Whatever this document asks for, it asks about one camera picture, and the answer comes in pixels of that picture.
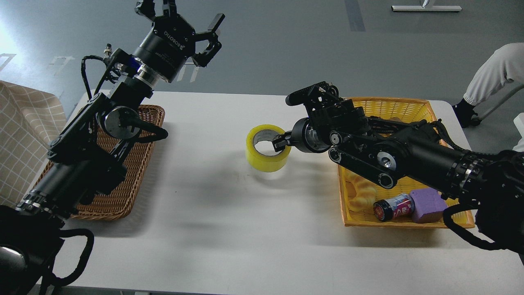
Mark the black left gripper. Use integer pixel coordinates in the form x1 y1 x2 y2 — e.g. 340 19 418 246
132 0 226 84

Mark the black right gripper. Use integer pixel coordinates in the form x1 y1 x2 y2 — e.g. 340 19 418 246
272 118 330 153

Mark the yellow tape roll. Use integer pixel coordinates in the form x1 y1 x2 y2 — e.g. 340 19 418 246
245 125 291 172

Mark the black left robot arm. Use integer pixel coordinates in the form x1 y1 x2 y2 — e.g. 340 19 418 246
1 0 225 295

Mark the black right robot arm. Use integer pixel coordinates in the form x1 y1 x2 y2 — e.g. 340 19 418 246
272 82 524 254

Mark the yellow toy croissant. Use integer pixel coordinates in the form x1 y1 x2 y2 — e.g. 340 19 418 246
346 170 377 212

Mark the yellow plastic basket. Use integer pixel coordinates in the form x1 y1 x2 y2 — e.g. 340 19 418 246
337 97 476 229

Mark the small red can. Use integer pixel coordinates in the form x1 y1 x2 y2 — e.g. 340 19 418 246
373 193 415 222

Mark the purple foam block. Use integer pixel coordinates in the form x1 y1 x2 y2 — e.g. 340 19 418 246
409 187 448 224

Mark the beige checkered cloth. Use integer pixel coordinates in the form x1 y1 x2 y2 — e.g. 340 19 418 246
0 81 67 208

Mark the brown wicker basket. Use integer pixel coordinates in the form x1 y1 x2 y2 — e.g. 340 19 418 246
32 127 167 220

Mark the seated person brown jacket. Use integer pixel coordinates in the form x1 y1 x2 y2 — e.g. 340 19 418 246
452 43 524 128

